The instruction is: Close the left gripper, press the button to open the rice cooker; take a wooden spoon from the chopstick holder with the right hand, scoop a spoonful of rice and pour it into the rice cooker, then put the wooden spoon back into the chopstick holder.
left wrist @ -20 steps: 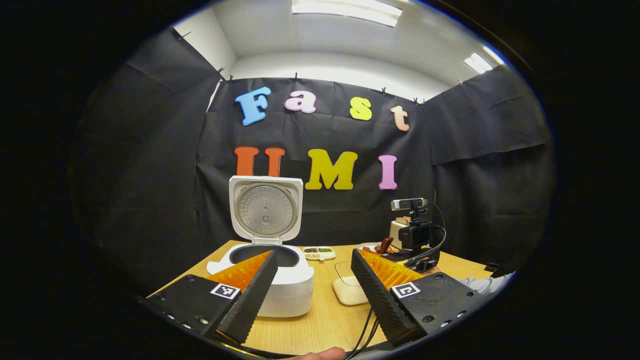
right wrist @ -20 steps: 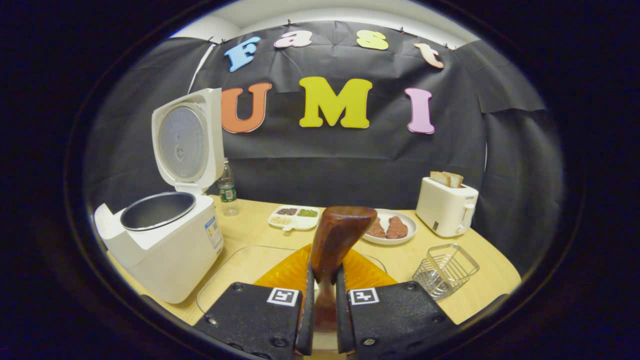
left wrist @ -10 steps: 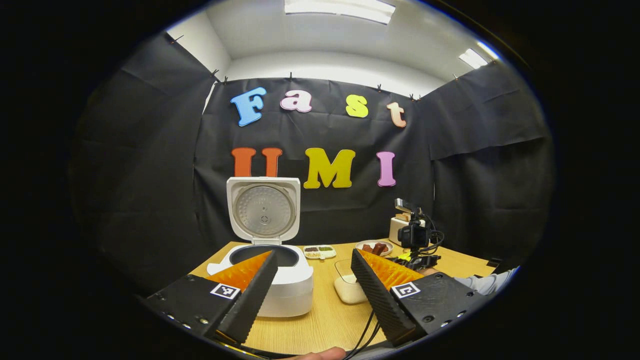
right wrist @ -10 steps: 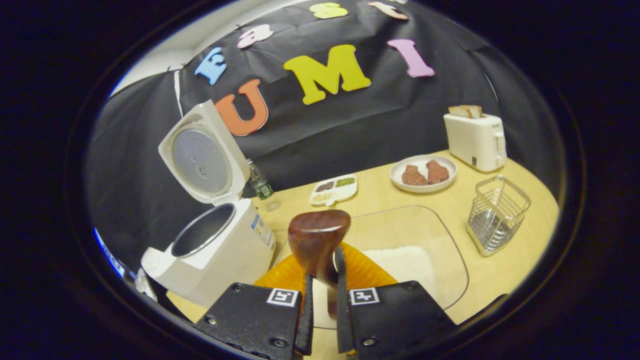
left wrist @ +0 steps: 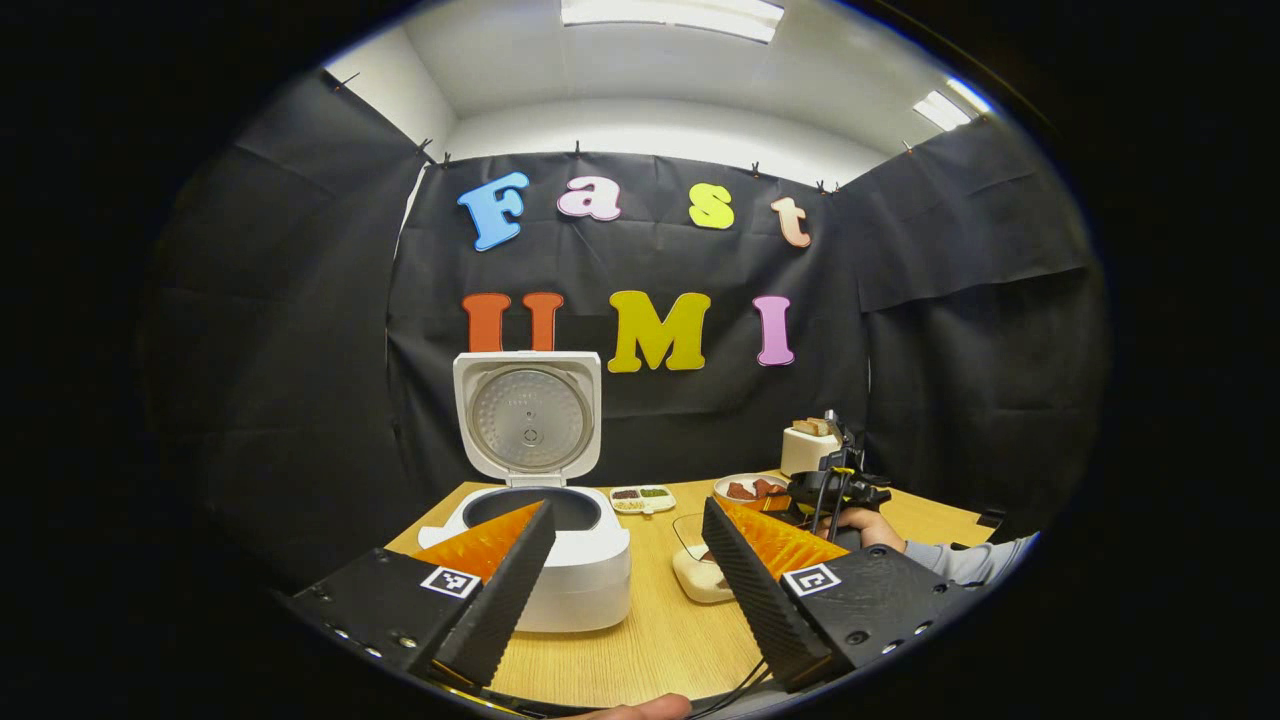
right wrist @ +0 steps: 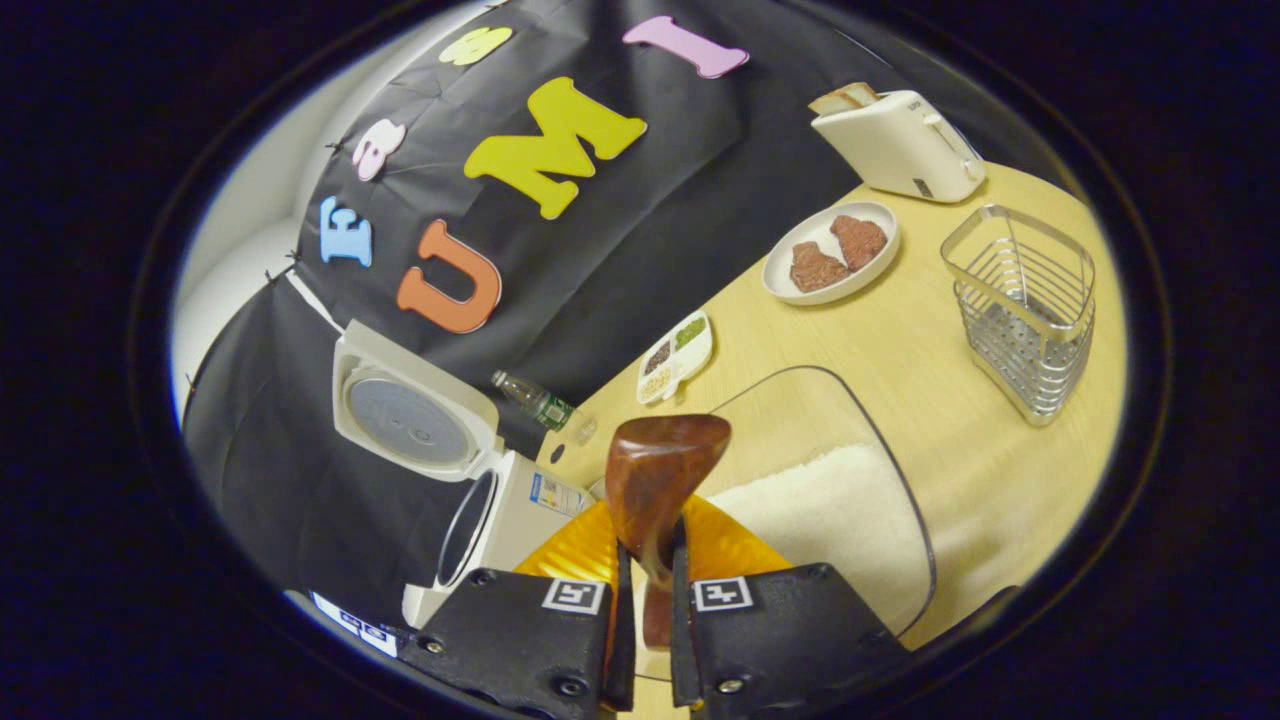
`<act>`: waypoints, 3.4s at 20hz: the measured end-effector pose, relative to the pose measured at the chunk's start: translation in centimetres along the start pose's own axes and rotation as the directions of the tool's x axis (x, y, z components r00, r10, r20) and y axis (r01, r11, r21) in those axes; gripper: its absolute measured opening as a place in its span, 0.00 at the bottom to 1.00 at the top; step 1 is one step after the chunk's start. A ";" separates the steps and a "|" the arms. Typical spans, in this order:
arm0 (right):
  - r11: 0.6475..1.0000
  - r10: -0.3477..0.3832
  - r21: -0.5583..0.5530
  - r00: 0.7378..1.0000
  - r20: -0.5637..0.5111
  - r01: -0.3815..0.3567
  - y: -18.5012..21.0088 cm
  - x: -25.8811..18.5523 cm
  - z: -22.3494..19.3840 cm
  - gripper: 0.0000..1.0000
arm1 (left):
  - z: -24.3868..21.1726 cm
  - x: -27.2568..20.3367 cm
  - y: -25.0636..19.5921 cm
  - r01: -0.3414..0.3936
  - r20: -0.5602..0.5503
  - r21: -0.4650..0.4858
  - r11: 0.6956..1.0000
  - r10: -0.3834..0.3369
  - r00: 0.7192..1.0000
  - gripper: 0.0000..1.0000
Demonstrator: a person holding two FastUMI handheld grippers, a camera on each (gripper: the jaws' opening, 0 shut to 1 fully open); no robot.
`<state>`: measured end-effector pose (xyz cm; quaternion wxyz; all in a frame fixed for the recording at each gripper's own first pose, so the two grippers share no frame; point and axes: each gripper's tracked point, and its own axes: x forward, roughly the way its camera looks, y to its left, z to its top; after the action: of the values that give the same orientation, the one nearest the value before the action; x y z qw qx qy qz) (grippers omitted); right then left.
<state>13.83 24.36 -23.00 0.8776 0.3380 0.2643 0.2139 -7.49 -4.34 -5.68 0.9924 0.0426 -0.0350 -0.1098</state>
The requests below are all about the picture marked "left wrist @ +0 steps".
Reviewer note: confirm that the brown meat piece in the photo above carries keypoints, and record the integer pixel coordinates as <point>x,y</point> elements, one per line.
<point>741,491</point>
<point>768,488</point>

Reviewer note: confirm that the white toaster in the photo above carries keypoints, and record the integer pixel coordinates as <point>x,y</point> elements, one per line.
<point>805,455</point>

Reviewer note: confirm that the white round plate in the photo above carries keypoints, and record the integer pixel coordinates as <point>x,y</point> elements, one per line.
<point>722,480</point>

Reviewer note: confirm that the white divided condiment tray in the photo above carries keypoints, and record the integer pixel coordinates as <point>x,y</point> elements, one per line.
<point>643,498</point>

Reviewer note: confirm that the black backdrop cloth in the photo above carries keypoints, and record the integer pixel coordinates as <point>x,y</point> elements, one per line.
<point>300,350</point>

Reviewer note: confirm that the white rice cooker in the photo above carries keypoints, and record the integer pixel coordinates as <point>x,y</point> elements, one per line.
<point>585,580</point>

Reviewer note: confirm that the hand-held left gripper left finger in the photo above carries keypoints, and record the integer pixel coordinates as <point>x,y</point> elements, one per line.
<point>500,600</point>

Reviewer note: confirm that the ceiling light panel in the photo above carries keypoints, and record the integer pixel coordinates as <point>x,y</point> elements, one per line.
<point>945,108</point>
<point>670,15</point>

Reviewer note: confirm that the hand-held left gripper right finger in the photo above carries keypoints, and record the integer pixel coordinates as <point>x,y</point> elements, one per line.
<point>760,600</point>

